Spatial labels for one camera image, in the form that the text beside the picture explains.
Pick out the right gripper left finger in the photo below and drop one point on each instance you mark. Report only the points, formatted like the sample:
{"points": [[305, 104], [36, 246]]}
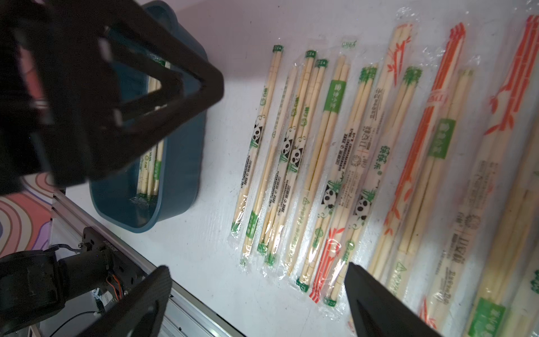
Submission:
{"points": [[141, 312]]}

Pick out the green label chopstick pack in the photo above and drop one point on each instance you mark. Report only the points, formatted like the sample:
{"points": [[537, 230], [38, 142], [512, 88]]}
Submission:
{"points": [[508, 244]]}

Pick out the plain green text pack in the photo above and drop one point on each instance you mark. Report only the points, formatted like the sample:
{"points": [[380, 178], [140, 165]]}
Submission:
{"points": [[263, 184]]}

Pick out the twin panda chopstick pack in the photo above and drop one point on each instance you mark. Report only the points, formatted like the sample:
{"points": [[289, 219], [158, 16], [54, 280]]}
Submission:
{"points": [[291, 155]]}

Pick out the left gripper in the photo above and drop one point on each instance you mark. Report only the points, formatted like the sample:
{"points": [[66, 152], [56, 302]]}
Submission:
{"points": [[57, 91]]}

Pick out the green bamboo chopstick pack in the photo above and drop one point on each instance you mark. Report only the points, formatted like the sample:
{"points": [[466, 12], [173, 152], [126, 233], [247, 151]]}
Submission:
{"points": [[359, 217]]}

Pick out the red green chopstick pack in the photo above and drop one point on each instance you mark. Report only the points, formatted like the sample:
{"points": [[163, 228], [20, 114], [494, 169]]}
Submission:
{"points": [[398, 217]]}

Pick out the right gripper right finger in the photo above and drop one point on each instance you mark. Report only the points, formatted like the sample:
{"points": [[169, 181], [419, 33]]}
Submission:
{"points": [[376, 312]]}

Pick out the green band pack table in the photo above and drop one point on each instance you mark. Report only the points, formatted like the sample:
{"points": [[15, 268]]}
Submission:
{"points": [[332, 107]]}

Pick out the teal storage box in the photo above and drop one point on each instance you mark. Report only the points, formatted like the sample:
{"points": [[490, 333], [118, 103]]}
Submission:
{"points": [[183, 151]]}

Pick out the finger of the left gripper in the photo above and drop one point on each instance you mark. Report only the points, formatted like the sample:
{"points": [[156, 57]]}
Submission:
{"points": [[168, 84]]}

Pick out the slim panda chopstick pack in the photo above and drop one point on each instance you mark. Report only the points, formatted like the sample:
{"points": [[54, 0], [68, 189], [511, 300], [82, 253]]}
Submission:
{"points": [[256, 138]]}

